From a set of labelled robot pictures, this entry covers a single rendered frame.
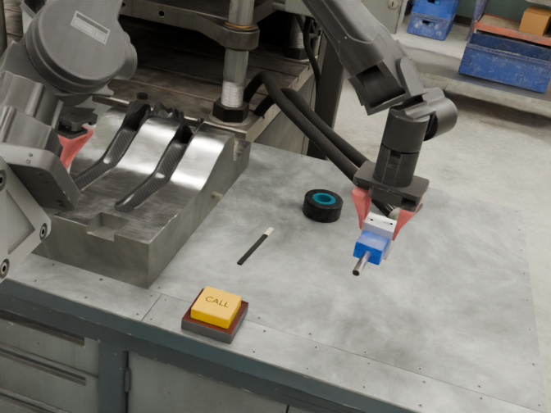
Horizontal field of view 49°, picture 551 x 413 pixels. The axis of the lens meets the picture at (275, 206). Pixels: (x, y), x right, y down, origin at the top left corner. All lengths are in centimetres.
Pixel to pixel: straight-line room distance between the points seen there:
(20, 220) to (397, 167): 53
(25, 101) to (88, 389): 78
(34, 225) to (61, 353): 66
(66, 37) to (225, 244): 65
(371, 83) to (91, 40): 43
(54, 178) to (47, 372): 80
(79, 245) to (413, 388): 56
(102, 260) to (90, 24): 53
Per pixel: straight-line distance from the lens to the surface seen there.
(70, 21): 55
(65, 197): 52
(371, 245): 92
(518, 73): 453
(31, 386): 130
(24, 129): 51
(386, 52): 84
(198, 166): 114
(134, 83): 188
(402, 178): 88
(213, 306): 91
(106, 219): 102
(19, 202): 51
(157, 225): 98
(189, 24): 169
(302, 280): 105
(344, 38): 83
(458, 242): 128
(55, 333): 118
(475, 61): 452
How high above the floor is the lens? 143
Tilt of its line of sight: 30 degrees down
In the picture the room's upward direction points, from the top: 9 degrees clockwise
